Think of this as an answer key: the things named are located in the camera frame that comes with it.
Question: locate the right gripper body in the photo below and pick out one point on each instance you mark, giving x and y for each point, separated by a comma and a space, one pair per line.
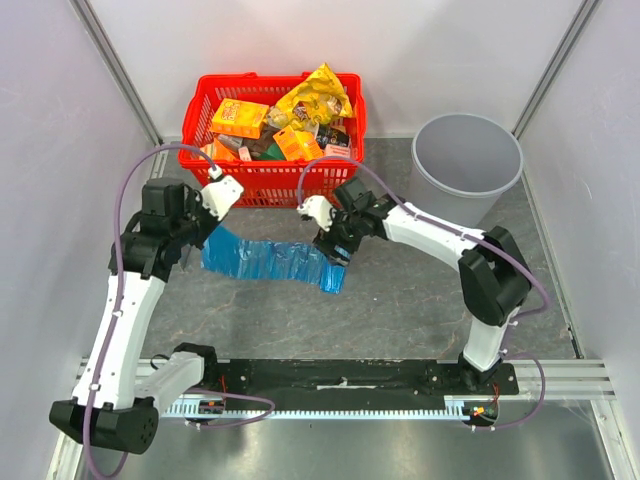
335, 240

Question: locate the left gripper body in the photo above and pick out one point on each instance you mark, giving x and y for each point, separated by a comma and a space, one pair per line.
196, 225

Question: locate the blue trash bag roll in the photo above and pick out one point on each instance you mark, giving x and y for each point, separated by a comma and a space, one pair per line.
243, 259

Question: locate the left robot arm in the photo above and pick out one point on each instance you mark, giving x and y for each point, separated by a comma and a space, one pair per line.
107, 408

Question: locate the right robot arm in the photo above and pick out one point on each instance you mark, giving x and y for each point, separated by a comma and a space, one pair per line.
491, 269

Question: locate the grey plastic trash bin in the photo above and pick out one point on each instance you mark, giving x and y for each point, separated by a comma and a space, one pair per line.
461, 165

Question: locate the orange striped packet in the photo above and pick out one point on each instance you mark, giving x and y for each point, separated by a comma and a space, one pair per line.
219, 152

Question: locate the green packet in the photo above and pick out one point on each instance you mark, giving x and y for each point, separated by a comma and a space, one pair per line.
272, 153

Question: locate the small orange carton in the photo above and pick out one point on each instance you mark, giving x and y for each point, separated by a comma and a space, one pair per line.
297, 144

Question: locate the orange snack box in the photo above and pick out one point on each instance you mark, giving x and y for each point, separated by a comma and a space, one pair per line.
239, 118

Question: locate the red plastic shopping basket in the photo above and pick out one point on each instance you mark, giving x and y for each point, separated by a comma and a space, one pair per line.
269, 179

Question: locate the yellow chips bag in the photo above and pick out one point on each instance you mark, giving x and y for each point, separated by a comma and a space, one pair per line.
318, 100

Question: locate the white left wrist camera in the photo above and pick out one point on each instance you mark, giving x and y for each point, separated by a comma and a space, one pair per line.
221, 193

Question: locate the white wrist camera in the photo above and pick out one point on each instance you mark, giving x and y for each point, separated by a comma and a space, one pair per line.
221, 193
319, 209

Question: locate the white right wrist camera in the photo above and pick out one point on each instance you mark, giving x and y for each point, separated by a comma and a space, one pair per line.
319, 209

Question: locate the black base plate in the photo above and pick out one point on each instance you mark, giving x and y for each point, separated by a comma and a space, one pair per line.
354, 383

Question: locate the grey slotted cable duct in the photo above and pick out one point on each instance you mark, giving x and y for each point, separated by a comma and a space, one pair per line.
203, 408

